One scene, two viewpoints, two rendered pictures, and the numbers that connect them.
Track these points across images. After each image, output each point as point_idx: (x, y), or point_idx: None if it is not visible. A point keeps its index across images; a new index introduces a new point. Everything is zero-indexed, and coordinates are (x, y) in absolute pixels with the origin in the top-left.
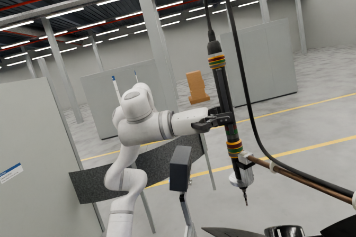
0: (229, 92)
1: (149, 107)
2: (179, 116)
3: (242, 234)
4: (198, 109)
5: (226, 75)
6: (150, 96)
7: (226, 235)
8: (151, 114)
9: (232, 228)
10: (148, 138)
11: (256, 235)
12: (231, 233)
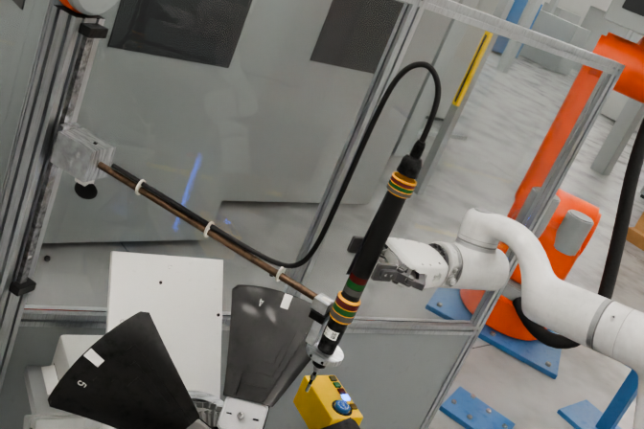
0: (372, 227)
1: (465, 232)
2: (422, 245)
3: (294, 349)
4: (410, 254)
5: (382, 205)
6: (569, 304)
7: (307, 319)
8: (459, 240)
9: (308, 358)
10: None
11: (280, 382)
12: (304, 332)
